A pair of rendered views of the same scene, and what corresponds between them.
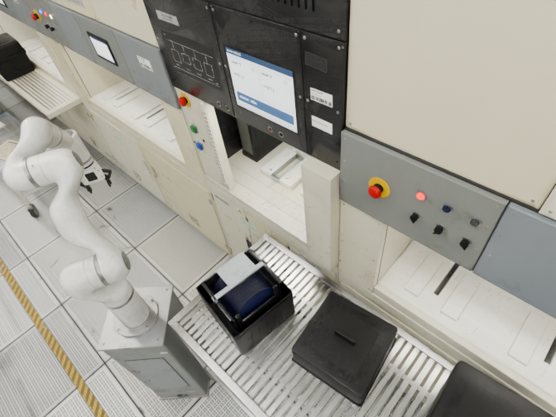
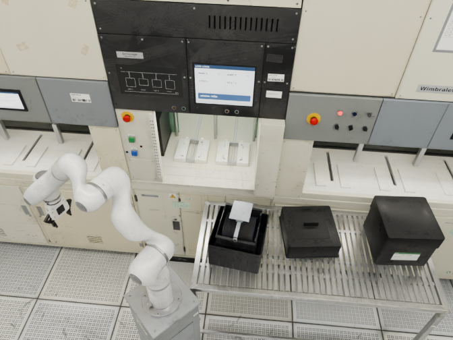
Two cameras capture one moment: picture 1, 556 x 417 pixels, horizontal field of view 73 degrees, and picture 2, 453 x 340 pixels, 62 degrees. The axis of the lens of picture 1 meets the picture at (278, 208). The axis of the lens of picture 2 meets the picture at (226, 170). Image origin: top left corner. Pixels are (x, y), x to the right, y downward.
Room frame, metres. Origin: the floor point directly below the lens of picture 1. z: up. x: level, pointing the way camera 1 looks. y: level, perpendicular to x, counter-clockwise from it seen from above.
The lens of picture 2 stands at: (-0.06, 1.11, 2.54)
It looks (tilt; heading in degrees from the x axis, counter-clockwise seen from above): 44 degrees down; 314
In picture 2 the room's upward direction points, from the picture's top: 1 degrees clockwise
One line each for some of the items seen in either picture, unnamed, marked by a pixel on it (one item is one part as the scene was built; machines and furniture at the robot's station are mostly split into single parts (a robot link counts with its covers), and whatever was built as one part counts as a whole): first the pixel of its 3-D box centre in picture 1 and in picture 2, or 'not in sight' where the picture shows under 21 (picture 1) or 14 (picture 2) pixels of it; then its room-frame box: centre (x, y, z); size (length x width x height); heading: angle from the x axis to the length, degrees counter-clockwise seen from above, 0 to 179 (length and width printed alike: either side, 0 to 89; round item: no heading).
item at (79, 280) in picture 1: (96, 283); (150, 271); (0.79, 0.71, 1.07); 0.19 x 0.12 x 0.24; 105
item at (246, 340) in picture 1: (246, 299); (238, 238); (0.74, 0.18, 0.85); 0.28 x 0.28 x 0.17; 32
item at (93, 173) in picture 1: (89, 170); (55, 205); (1.37, 0.83, 1.12); 0.10 x 0.07 x 0.11; 105
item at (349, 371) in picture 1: (344, 342); (309, 229); (0.52, -0.16, 0.83); 0.29 x 0.29 x 0.13; 47
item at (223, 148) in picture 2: not in sight; (232, 152); (1.22, -0.26, 0.89); 0.22 x 0.21 x 0.04; 130
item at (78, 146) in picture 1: (72, 146); (45, 185); (1.37, 0.84, 1.26); 0.09 x 0.08 x 0.13; 105
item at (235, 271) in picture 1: (243, 289); (238, 229); (0.74, 0.18, 0.93); 0.24 x 0.20 x 0.32; 122
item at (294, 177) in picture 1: (288, 167); (192, 150); (1.43, -0.09, 0.89); 0.22 x 0.21 x 0.04; 130
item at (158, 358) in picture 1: (165, 348); (168, 330); (0.80, 0.67, 0.38); 0.28 x 0.28 x 0.76; 85
